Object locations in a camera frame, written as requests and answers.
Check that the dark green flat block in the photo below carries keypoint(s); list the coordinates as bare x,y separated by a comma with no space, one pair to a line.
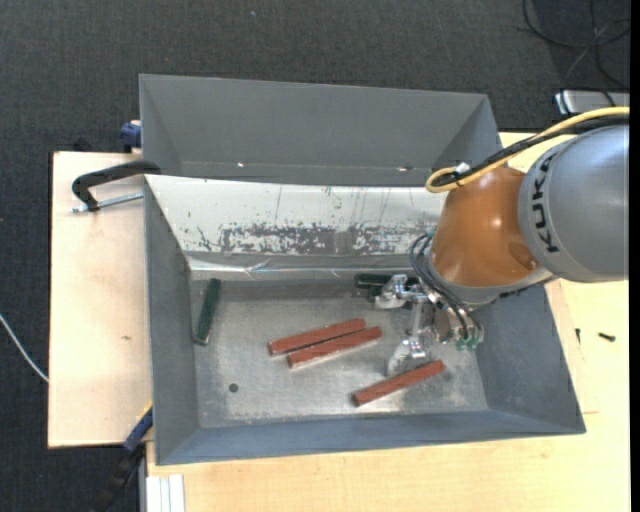
208,312

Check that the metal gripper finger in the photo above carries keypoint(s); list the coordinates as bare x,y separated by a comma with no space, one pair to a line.
406,354
395,290

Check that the pale wood board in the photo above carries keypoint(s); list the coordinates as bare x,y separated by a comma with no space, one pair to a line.
97,300

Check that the small black screw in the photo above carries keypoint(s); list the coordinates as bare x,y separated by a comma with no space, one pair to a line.
607,337

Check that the grey metal bin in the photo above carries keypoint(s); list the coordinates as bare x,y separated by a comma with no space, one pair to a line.
310,125

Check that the red-brown flat block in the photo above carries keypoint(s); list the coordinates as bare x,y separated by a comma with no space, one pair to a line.
398,383
316,336
334,347

